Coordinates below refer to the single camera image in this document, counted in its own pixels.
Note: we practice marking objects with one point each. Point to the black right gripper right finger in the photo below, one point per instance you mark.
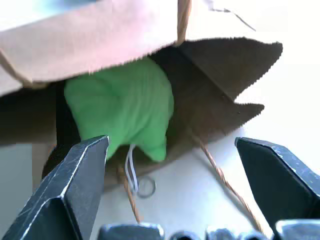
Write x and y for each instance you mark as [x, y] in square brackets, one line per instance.
[277, 180]

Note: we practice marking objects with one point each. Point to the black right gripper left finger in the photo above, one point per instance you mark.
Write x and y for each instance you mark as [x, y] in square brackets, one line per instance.
[62, 195]

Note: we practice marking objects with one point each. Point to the brown paper bag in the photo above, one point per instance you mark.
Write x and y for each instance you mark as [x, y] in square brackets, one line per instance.
[215, 100]

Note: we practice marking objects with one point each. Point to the green cloth pouch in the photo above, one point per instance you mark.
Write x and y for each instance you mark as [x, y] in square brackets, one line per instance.
[120, 107]

